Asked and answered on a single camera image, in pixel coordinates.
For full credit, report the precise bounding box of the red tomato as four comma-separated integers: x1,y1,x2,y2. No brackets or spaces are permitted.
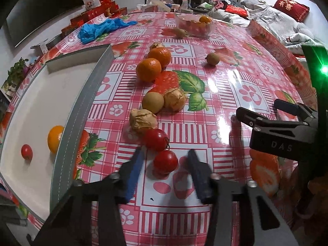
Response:
21,144,33,161
143,129,170,152
153,150,179,175

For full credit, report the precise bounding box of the pile of colourful clothes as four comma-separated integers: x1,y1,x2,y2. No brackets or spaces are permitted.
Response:
210,0,243,11

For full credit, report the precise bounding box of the white tray with grey rim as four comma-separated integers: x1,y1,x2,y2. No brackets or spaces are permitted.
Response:
0,43,115,223

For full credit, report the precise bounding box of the black television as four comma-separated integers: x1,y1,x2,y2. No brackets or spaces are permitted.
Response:
6,0,87,48

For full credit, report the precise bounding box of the pile of blue gloves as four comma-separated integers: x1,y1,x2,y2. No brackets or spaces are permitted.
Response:
77,18,138,44

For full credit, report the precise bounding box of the red cloth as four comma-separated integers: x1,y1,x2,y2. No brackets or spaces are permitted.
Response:
225,5,249,18

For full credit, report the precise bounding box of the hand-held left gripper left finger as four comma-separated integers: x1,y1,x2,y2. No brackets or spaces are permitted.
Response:
33,147,147,246

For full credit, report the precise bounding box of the green potted plant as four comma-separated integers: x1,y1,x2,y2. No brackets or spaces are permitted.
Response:
8,58,29,82

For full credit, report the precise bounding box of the open white cardboard box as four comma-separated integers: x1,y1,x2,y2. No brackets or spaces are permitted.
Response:
30,40,49,57

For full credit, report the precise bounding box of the grey blanket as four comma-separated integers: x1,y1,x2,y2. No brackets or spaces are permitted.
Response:
231,0,319,54

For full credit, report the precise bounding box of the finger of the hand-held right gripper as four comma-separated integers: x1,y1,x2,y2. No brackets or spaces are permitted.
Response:
274,99,319,120
236,107,308,134

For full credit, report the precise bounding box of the red checkered plastic tablecloth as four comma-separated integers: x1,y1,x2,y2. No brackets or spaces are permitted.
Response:
0,10,321,246

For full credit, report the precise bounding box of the stack of red gift boxes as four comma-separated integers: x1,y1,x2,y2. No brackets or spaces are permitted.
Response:
61,0,128,38

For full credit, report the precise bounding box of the red embroidered pillow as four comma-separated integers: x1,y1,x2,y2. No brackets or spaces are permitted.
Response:
273,0,310,22

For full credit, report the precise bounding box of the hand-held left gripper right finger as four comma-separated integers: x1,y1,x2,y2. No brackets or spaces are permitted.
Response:
187,149,299,246

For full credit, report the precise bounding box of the clear glass bowl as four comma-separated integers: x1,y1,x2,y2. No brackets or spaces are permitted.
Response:
175,14,216,38

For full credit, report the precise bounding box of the yellowish orange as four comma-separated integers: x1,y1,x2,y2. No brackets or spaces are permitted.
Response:
47,125,65,154

